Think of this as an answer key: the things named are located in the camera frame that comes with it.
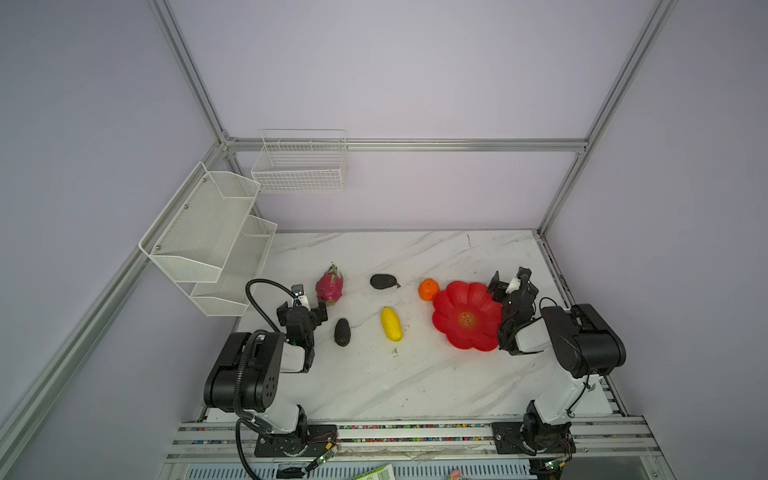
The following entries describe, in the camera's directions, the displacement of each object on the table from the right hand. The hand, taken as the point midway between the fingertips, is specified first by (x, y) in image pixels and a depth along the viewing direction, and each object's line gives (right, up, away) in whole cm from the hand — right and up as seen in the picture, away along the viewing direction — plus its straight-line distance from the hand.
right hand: (510, 273), depth 93 cm
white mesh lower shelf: (-79, -5, -20) cm, 82 cm away
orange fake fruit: (-26, -5, +4) cm, 27 cm away
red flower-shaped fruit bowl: (-13, -14, +3) cm, 19 cm away
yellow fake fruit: (-38, -16, -3) cm, 41 cm away
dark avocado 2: (-53, -18, -3) cm, 56 cm away
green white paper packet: (-40, -44, -27) cm, 65 cm away
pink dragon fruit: (-58, -5, +2) cm, 59 cm away
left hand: (-67, -9, 0) cm, 67 cm away
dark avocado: (-41, -3, +8) cm, 42 cm away
